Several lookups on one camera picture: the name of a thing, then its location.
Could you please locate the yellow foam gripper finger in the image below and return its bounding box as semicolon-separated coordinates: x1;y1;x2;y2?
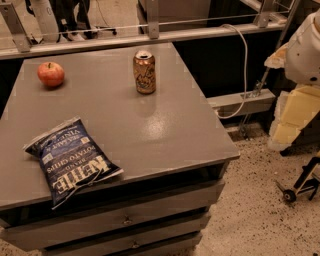
268;84;320;151
264;43;288;69

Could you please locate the blue Kettle chip bag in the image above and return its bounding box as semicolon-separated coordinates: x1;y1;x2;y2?
24;117;123;210

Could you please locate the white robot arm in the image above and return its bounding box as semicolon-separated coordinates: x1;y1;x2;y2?
264;9;320;151

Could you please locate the red apple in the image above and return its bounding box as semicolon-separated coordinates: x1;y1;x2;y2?
37;62;65;87

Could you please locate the black wheeled cart base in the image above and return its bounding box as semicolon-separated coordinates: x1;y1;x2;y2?
276;156;320;203

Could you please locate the gold soda can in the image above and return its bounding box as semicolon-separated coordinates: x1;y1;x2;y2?
133;50;156;94

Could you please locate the grey drawer cabinet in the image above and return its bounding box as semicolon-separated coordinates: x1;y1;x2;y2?
0;44;239;256

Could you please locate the top drawer knob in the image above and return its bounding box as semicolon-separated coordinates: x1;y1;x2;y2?
122;216;132;226

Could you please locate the drawer knob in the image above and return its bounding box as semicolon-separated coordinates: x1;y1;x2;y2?
131;241;140;249
122;216;132;226

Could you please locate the lower drawer knob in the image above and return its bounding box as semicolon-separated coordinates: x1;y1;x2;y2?
131;241;140;249

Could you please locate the white cable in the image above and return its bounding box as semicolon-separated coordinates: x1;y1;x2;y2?
215;23;249;120

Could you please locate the metal railing frame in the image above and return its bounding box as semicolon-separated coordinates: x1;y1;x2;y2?
0;0;301;60

